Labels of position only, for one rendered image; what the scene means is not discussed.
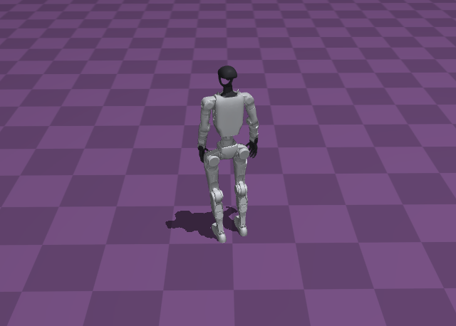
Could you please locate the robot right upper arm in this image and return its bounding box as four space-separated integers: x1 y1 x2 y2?
242 93 258 126

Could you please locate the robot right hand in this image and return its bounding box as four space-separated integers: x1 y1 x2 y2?
246 138 258 158

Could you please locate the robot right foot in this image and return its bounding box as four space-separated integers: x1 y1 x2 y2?
234 216 247 236

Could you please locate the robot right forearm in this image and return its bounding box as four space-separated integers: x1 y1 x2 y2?
249 122 259 142

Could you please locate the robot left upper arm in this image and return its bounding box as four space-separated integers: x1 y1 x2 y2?
200 96 216 132

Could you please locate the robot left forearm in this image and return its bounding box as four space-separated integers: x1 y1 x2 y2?
197 123 208 149

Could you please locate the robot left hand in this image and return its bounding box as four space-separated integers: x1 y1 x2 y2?
198 146 208 163

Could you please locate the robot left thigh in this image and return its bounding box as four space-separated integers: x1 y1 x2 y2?
204 148 224 203

